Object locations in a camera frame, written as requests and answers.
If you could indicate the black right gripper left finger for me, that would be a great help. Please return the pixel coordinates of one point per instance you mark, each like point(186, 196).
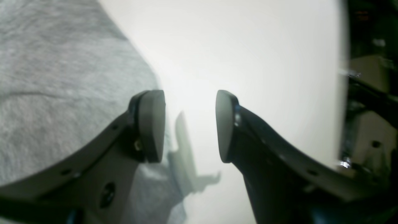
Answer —
point(92, 185)

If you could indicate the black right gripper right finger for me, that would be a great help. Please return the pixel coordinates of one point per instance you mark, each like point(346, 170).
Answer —
point(284, 185)

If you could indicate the grey T-shirt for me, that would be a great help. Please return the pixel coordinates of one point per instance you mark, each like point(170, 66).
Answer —
point(67, 71)

